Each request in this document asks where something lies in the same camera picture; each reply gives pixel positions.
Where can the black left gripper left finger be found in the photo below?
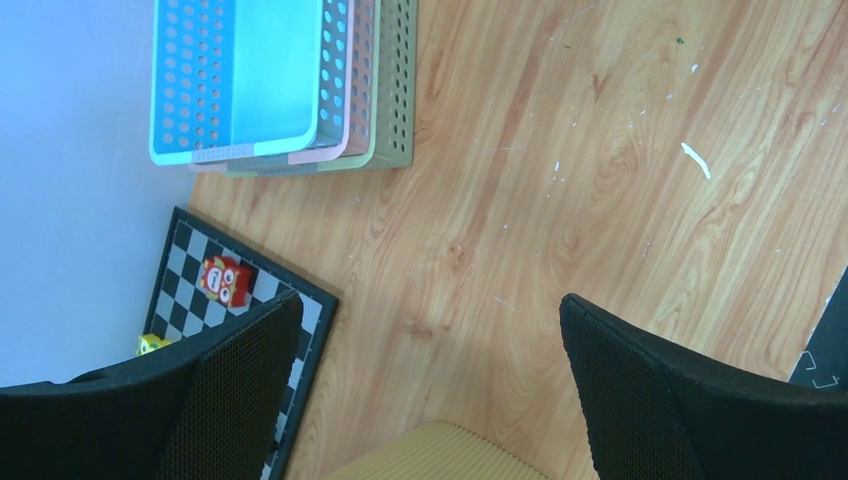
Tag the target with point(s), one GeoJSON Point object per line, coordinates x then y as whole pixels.
{"type": "Point", "coordinates": [203, 407]}

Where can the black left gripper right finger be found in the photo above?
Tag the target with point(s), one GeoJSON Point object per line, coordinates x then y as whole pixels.
{"type": "Point", "coordinates": [657, 410]}

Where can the yellow owl toy block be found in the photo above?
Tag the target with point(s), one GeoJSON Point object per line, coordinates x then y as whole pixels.
{"type": "Point", "coordinates": [148, 343]}

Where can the black white checkerboard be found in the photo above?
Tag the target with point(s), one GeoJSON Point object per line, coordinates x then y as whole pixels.
{"type": "Point", "coordinates": [180, 308]}

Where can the red owl toy block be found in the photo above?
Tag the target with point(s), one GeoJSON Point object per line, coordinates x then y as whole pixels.
{"type": "Point", "coordinates": [226, 281]}

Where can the yellow ribbed bin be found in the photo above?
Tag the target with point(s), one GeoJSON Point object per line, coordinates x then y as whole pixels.
{"type": "Point", "coordinates": [438, 450]}

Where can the blue perforated tray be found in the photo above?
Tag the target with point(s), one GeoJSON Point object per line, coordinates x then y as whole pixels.
{"type": "Point", "coordinates": [241, 79]}

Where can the pink perforated tray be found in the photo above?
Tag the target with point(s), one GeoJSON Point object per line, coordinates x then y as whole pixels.
{"type": "Point", "coordinates": [358, 99]}

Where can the green perforated tray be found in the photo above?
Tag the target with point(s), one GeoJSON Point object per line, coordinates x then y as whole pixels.
{"type": "Point", "coordinates": [393, 104]}

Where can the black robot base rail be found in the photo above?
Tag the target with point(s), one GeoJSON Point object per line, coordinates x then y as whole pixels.
{"type": "Point", "coordinates": [822, 365]}

